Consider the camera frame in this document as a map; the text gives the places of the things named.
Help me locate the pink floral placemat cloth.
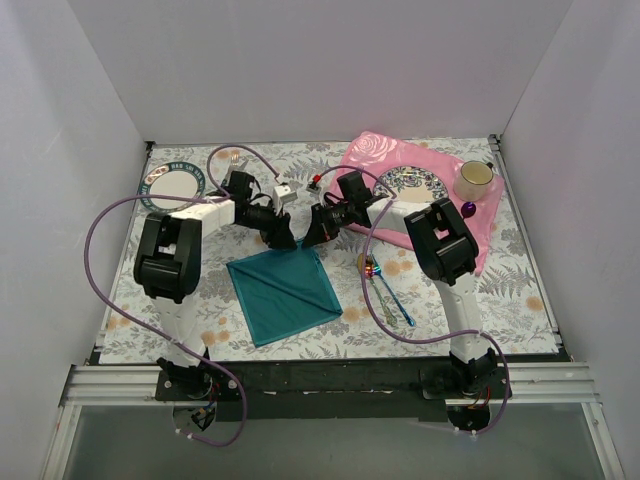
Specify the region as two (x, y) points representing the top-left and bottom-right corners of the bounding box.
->
(342, 132), (504, 275)

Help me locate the teal cloth napkin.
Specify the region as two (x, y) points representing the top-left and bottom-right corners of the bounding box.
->
(227, 246), (343, 347)

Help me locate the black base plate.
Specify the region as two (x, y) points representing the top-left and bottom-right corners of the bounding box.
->
(97, 351), (569, 422)

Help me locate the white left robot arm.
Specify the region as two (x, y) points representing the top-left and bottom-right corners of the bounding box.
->
(133, 170), (297, 400)

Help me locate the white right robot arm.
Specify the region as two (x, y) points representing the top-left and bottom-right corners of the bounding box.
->
(302, 167), (497, 398)

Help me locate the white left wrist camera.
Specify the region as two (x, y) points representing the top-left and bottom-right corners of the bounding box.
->
(272, 183), (297, 211)

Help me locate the iridescent gold spoon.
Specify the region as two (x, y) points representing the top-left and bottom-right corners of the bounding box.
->
(357, 254), (397, 327)

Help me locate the purple metallic spoon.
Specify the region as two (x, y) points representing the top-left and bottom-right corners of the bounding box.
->
(459, 201), (477, 220)

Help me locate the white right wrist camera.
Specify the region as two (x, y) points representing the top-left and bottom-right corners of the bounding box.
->
(306, 175), (322, 195)

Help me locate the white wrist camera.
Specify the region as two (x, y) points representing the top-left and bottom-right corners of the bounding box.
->
(306, 175), (322, 195)
(272, 183), (297, 211)

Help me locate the blue floral white plate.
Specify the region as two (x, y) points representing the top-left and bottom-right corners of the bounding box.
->
(379, 166), (449, 204)

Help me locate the iridescent blue fork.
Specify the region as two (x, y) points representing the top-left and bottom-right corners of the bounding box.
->
(372, 259), (416, 327)

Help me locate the green rimmed white plate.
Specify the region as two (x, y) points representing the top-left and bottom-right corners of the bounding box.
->
(138, 162), (206, 213)

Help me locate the cream ceramic mug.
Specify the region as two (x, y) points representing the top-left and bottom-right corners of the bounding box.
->
(453, 161), (495, 202)

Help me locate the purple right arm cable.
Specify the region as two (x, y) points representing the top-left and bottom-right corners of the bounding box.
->
(307, 166), (513, 437)

